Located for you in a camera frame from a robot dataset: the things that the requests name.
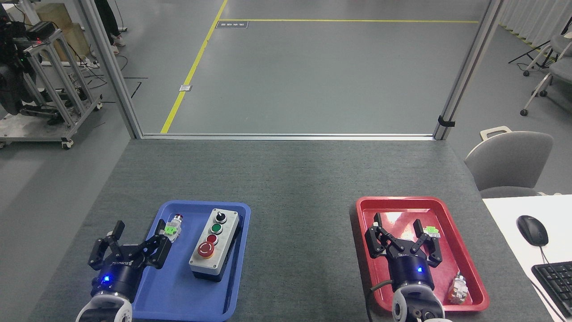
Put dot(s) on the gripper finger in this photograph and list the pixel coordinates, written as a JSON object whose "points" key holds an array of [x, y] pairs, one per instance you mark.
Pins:
{"points": [[379, 243], [102, 251], [431, 250], [155, 252]]}

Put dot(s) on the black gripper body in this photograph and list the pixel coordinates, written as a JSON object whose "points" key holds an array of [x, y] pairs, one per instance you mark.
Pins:
{"points": [[117, 277], [410, 270]]}

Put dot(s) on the grey three-button control box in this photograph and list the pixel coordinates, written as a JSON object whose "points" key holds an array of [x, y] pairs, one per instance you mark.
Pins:
{"points": [[213, 246]]}

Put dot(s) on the cardboard box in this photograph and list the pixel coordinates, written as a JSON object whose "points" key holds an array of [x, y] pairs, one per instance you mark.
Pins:
{"points": [[71, 36]]}

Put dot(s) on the red plastic tray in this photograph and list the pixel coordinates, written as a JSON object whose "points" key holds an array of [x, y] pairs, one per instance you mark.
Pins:
{"points": [[402, 210]]}

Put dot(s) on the blue plastic tray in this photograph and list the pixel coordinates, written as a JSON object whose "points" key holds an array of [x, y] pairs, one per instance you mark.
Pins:
{"points": [[187, 290]]}

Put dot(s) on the white desk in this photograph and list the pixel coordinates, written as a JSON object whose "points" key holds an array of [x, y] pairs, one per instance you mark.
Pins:
{"points": [[505, 223]]}

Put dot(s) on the black computer mouse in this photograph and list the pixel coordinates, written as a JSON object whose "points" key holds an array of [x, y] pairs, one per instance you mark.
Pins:
{"points": [[532, 230]]}

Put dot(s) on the grey upholstered chair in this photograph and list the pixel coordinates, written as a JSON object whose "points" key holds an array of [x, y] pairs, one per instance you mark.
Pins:
{"points": [[509, 161]]}

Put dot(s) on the black keyboard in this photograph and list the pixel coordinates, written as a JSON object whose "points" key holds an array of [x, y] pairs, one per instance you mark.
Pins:
{"points": [[556, 286]]}

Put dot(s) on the silver floor socket plate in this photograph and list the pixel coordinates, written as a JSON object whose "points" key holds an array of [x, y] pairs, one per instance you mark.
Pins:
{"points": [[186, 88]]}

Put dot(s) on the black robot equipment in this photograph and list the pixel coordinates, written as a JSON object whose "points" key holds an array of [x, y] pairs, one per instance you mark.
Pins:
{"points": [[11, 85]]}

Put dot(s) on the grey office chair on castors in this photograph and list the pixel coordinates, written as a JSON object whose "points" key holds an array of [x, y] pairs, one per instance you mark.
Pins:
{"points": [[561, 44], [556, 74]]}

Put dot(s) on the black tripod stand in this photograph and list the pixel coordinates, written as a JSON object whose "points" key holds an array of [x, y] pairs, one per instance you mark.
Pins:
{"points": [[536, 49]]}

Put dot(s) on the person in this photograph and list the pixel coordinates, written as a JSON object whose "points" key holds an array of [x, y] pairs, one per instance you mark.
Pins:
{"points": [[109, 22]]}

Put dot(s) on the dark floor label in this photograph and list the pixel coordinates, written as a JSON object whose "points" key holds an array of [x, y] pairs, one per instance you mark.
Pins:
{"points": [[232, 24]]}

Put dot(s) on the white curtain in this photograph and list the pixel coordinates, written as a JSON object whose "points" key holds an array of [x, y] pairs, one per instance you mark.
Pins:
{"points": [[532, 18]]}

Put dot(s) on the green push button switch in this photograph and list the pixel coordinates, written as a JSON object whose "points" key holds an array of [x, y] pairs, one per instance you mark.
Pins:
{"points": [[431, 230]]}

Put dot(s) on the silver switch with orange block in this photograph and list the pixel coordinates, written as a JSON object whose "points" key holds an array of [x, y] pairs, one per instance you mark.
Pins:
{"points": [[458, 289]]}

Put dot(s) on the silver aluminium table rail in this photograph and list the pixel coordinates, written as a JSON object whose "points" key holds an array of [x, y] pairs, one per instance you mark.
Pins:
{"points": [[286, 137]]}

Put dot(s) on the aluminium frame cart on wheels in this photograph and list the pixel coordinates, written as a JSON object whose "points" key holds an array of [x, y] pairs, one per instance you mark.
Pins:
{"points": [[58, 85]]}

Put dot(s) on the silver aluminium post with clip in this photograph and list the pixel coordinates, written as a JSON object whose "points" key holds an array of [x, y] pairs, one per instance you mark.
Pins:
{"points": [[467, 67]]}

